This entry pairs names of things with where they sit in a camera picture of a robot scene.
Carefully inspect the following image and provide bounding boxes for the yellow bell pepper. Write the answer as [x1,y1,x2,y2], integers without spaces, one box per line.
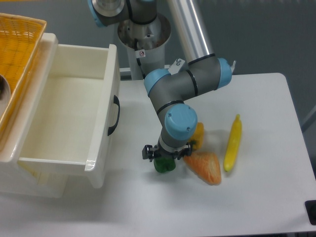
[189,122,204,151]

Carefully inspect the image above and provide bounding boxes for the white bracket behind table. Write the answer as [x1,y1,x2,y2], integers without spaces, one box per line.
[231,60,237,74]

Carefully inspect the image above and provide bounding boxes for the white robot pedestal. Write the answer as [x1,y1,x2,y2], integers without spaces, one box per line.
[118,13,171,80]

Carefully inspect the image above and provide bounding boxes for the yellow banana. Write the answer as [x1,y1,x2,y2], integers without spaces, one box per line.
[223,114,242,172]

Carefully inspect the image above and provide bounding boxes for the yellow woven basket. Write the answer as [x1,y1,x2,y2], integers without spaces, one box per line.
[0,13,47,138]

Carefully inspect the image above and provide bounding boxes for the black object at table edge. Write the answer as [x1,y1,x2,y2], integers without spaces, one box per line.
[305,200,316,226]

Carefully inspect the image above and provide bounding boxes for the white open drawer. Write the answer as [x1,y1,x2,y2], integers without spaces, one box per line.
[28,44,120,188]

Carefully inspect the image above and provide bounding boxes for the black cable with tag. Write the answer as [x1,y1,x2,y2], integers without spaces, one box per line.
[134,38,149,80]

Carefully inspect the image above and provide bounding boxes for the black drawer handle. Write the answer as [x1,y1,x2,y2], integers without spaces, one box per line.
[107,95,120,136]

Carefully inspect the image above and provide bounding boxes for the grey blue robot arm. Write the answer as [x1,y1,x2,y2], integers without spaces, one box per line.
[88,0,232,160]

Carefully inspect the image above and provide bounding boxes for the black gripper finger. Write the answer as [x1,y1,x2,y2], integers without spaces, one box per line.
[142,145,158,162]
[176,144,192,160]

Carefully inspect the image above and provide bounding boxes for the orange triangular bread slice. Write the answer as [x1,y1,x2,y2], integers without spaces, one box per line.
[184,152,222,185]

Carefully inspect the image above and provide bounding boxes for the metal bowl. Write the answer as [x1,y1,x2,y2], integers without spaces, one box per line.
[0,75,11,117]

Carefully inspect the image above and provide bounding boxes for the green bell pepper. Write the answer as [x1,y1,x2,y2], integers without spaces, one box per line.
[154,156,176,173]

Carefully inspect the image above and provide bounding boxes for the white drawer cabinet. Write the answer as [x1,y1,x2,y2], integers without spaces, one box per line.
[0,33,68,198]

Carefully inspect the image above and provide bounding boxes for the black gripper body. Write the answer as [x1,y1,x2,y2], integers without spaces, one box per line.
[155,143,185,159]

